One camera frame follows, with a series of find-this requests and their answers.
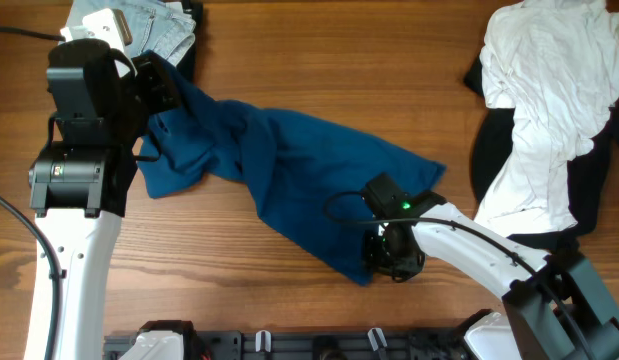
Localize dark blue t-shirt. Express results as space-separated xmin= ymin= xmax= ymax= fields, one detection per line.
xmin=139 ymin=62 xmax=446 ymax=286

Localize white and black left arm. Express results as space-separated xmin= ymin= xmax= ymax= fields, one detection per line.
xmin=25 ymin=39 xmax=180 ymax=359

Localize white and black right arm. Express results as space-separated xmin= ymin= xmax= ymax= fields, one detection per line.
xmin=362 ymin=174 xmax=619 ymax=359

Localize folded black garment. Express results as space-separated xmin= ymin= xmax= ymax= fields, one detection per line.
xmin=177 ymin=0 xmax=204 ymax=82

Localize folded light blue jeans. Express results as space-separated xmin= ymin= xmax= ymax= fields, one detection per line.
xmin=66 ymin=0 xmax=196 ymax=65

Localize crumpled black garment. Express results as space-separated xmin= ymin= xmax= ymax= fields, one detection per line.
xmin=463 ymin=54 xmax=619 ymax=251

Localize crumpled white shirt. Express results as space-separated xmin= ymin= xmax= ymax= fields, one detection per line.
xmin=474 ymin=0 xmax=619 ymax=236

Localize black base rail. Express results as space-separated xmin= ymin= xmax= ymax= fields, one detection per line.
xmin=102 ymin=327 xmax=470 ymax=360

